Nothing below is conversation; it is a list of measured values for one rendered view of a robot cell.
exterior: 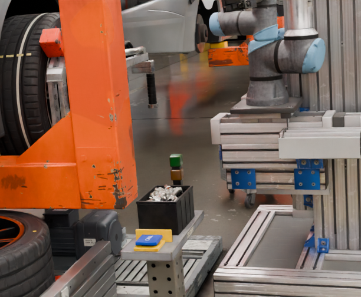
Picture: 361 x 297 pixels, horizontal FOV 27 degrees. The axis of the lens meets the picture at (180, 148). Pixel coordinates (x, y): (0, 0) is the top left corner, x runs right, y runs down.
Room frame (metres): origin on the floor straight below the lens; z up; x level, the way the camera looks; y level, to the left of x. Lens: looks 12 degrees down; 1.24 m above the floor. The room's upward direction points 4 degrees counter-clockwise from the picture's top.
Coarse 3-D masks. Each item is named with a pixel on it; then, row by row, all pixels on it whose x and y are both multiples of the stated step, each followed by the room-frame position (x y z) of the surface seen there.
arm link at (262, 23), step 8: (256, 8) 2.27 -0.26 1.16; (264, 8) 2.26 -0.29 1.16; (272, 8) 2.27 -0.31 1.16; (240, 16) 2.31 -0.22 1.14; (248, 16) 2.29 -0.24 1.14; (256, 16) 2.28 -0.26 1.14; (264, 16) 2.26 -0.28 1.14; (272, 16) 2.27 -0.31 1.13; (240, 24) 2.30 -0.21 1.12; (248, 24) 2.29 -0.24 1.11; (256, 24) 2.27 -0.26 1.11; (264, 24) 2.26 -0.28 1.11; (272, 24) 2.27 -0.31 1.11; (248, 32) 2.30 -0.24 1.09; (256, 32) 2.28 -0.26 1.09; (264, 32) 2.26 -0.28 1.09; (272, 32) 2.27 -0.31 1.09; (256, 40) 2.29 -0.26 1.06; (264, 40) 2.27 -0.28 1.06; (272, 40) 2.28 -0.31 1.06
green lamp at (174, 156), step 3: (171, 156) 2.56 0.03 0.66; (174, 156) 2.55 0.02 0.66; (177, 156) 2.55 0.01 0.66; (180, 156) 2.56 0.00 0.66; (171, 159) 2.55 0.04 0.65; (174, 159) 2.55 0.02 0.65; (177, 159) 2.55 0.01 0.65; (180, 159) 2.56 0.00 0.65; (171, 162) 2.55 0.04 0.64; (174, 162) 2.55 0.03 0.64; (177, 162) 2.55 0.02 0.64; (180, 162) 2.55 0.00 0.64; (171, 165) 2.55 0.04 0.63; (174, 165) 2.55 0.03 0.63; (177, 165) 2.55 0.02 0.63; (180, 165) 2.55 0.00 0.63
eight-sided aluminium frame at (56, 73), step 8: (56, 64) 2.83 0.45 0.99; (64, 64) 2.80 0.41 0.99; (48, 72) 2.78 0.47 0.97; (56, 72) 2.77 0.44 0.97; (64, 72) 2.78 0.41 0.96; (48, 80) 2.77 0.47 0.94; (56, 80) 2.76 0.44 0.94; (64, 80) 2.77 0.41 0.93; (48, 88) 2.77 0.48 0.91; (56, 88) 2.80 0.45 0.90; (64, 88) 2.77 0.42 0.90; (56, 96) 2.80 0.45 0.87; (64, 96) 2.77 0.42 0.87; (56, 104) 2.79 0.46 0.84; (64, 104) 2.76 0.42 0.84; (56, 112) 2.78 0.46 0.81; (64, 112) 2.76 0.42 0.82; (56, 120) 2.77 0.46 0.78
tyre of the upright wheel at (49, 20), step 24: (24, 24) 2.93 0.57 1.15; (48, 24) 2.91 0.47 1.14; (0, 48) 2.85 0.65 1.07; (24, 48) 2.81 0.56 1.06; (0, 72) 2.79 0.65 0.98; (24, 72) 2.76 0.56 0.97; (0, 96) 2.77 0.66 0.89; (24, 96) 2.74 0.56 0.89; (24, 120) 2.74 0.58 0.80; (0, 144) 2.81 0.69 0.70; (24, 144) 2.79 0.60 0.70
